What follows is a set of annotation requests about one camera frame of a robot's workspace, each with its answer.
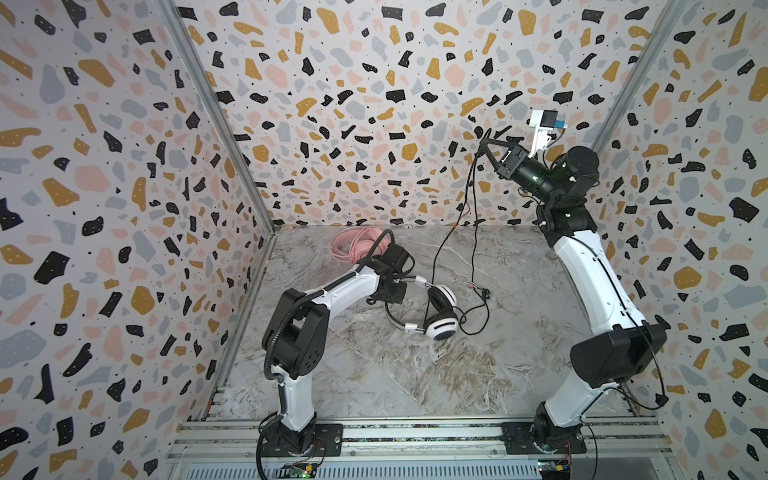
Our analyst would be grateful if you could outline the pink headphones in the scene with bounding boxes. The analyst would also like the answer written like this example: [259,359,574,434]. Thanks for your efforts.
[329,226,382,264]

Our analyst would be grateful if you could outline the white black headphones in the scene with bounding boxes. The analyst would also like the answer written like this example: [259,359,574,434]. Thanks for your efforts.
[384,275,459,341]

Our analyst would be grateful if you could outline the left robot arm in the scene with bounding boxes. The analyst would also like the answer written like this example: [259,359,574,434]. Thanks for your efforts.
[262,242,415,451]

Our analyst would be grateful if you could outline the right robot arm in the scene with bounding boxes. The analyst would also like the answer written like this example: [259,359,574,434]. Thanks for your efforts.
[476,135,667,453]

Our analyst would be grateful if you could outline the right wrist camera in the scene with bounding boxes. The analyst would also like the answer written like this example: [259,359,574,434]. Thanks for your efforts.
[529,109,567,157]

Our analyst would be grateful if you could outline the black corrugated cable conduit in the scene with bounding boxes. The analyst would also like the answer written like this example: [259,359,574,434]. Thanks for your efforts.
[262,229,397,382]

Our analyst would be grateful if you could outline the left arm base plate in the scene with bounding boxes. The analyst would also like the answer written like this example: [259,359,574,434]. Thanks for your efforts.
[260,422,344,457]

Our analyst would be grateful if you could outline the right corner aluminium post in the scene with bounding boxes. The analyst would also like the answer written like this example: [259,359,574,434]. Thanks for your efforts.
[591,0,685,158]

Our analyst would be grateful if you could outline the corner aluminium post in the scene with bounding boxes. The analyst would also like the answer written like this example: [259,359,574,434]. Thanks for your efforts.
[152,0,278,232]
[591,0,685,158]

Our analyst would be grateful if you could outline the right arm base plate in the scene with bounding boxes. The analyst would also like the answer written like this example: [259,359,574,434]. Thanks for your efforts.
[501,422,587,455]

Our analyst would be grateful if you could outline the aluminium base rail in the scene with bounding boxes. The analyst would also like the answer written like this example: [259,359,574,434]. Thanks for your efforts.
[167,416,685,479]

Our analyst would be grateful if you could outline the left corner aluminium post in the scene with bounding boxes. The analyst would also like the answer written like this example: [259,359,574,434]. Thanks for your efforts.
[152,0,278,232]

